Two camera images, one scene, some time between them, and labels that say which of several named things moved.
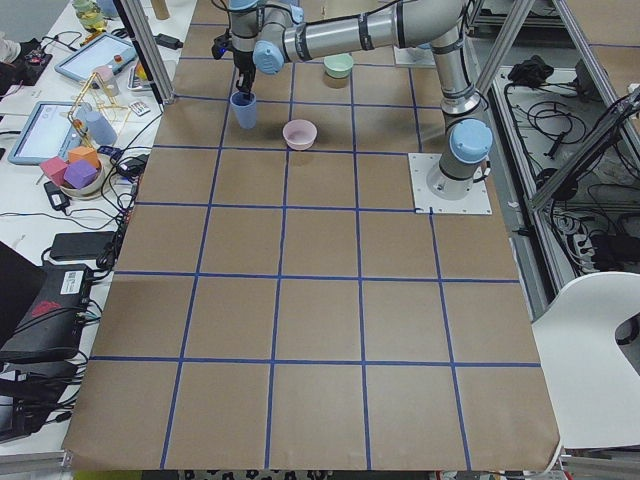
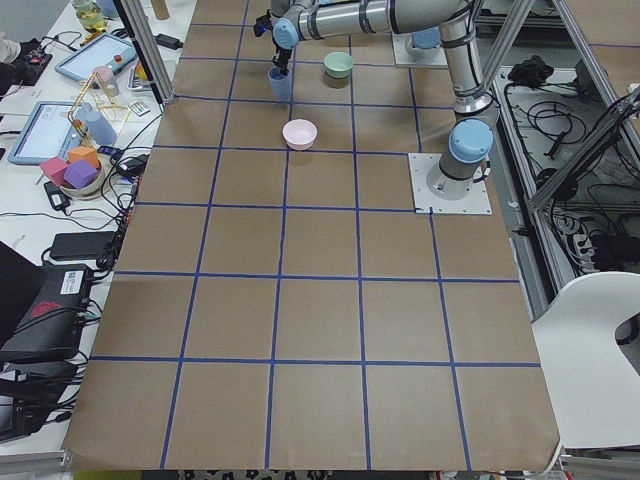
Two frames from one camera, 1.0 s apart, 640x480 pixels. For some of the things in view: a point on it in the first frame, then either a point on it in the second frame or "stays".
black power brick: [168, 41] stays
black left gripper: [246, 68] -> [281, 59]
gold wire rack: [96, 115] stays
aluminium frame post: [137, 23] stays
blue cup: [244, 104] -> [281, 82]
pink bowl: [300, 134] stays
